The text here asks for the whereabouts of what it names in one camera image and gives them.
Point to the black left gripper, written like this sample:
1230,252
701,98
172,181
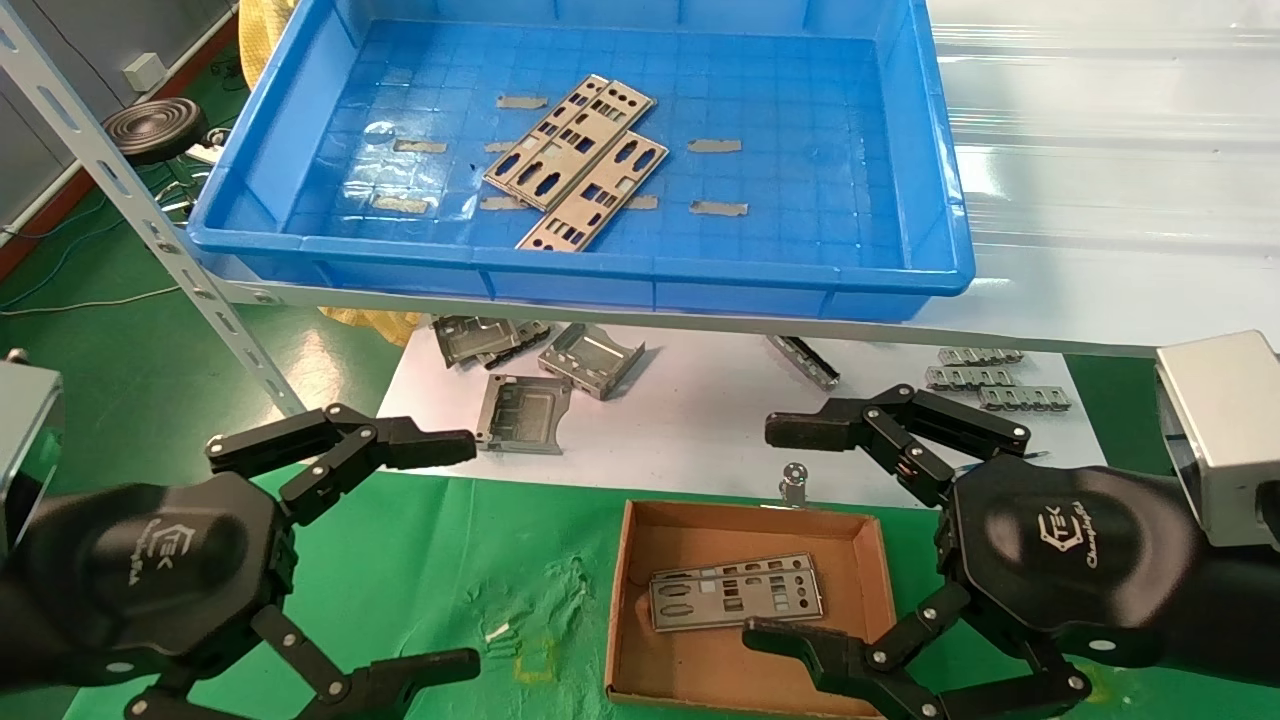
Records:
150,570

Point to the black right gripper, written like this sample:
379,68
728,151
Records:
1070,560

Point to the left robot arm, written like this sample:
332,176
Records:
15,640

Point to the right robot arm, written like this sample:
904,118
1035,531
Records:
1240,610

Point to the brown cardboard box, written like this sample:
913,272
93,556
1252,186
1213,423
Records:
700,670

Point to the blue plastic tray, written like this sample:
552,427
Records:
820,100

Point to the silver binder clip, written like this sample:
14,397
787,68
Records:
793,492

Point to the green cloth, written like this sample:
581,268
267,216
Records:
450,580

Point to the small white tape scrap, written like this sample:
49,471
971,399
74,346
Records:
498,631

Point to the white board sheet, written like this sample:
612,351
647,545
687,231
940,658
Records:
700,420

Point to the narrow metal strip part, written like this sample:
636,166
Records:
805,362

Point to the slotted metal strip part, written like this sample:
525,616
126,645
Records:
970,378
980,356
1025,398

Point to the grey metal shelf beam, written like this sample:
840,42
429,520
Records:
250,292

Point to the black round disc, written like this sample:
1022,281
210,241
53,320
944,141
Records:
155,130

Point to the flat metal frame plate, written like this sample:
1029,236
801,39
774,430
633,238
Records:
530,443

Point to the folded metal bracket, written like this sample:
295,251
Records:
470,338
532,335
590,355

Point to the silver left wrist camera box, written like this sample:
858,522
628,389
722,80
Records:
25,440

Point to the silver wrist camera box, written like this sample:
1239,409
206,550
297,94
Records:
25,440
1220,430

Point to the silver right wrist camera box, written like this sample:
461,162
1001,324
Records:
1220,430

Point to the white wall box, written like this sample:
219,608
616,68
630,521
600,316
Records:
145,72

